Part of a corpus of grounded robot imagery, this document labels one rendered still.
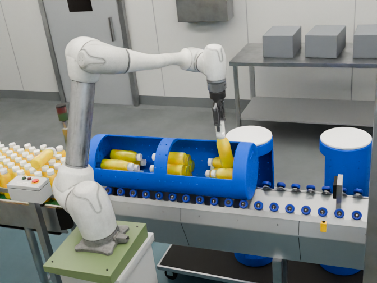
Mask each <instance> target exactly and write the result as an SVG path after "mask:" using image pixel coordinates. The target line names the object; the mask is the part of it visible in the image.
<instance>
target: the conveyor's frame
mask: <svg viewBox="0 0 377 283"><path fill-rule="evenodd" d="M41 210H42V214H43V217H44V221H45V225H46V227H47V232H48V233H49V234H54V235H60V234H61V233H67V234H68V233H69V231H67V229H71V231H72V232H73V230H74V229H75V228H76V226H77V225H76V224H75V222H74V221H73V219H72V217H71V216H70V214H69V213H67V212H66V211H65V210H64V209H63V208H62V207H61V206H58V205H52V204H45V205H44V206H43V207H41ZM0 227H6V228H11V229H18V230H25V234H26V237H27V240H28V243H29V246H30V250H31V253H32V256H33V259H34V263H35V266H36V270H37V272H38V275H39V279H40V282H41V283H49V280H50V275H49V274H48V275H47V273H46V272H44V268H43V265H44V263H43V260H42V256H41V253H40V250H39V247H38V243H37V240H36V237H35V233H34V232H37V231H36V227H35V224H34V220H33V217H32V214H31V210H30V207H29V203H28V202H20V201H14V200H9V199H0Z"/></svg>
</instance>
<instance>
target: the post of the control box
mask: <svg viewBox="0 0 377 283"><path fill-rule="evenodd" d="M28 203H29V202H28ZM29 207H30V210H31V214H32V217H33V220H34V224H35V227H36V231H37V234H38V237H39V241H40V245H41V247H42V251H43V254H44V258H45V262H46V261H47V260H48V259H49V258H50V257H51V256H52V255H53V249H52V245H51V243H50V239H49V235H48V232H47V227H46V225H45V221H44V217H43V214H42V210H41V207H40V204H39V203H29ZM49 275H50V279H51V281H52V283H62V281H61V277H60V275H56V274H54V273H49Z"/></svg>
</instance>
